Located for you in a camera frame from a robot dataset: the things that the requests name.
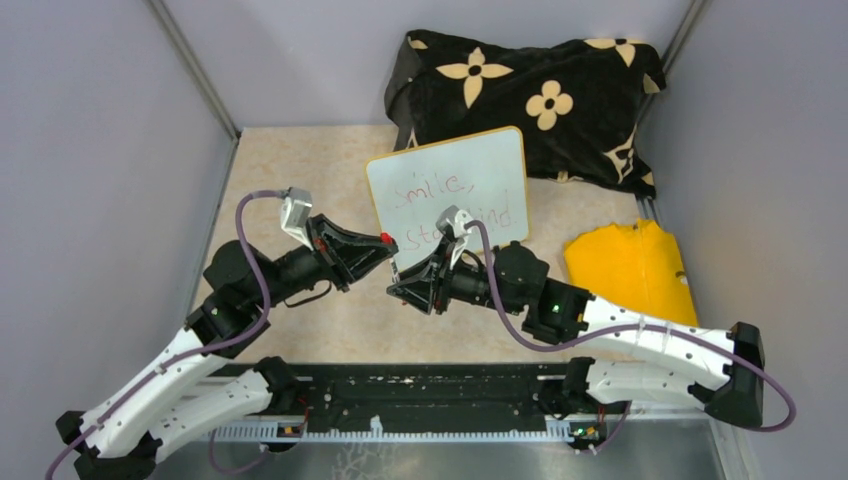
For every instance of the yellow framed whiteboard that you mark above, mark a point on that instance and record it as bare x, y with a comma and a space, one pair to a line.
483, 174

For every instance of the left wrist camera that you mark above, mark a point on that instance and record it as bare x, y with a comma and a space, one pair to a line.
294, 214

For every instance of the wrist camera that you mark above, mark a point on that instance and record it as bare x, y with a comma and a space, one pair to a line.
452, 225
294, 214

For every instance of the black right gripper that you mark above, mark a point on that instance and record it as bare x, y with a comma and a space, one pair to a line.
417, 285

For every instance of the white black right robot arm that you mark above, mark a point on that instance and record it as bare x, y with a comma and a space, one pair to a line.
716, 371

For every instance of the black floral pillow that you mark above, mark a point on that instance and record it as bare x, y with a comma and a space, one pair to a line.
576, 104

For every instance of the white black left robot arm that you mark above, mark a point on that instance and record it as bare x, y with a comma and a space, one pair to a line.
128, 435

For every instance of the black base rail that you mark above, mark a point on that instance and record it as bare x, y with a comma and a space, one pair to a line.
441, 403

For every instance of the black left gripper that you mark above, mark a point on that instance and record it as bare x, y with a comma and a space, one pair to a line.
354, 251

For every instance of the yellow cloth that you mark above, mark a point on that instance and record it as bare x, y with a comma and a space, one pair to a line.
638, 266

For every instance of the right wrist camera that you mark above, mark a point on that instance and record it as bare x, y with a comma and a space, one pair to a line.
452, 225

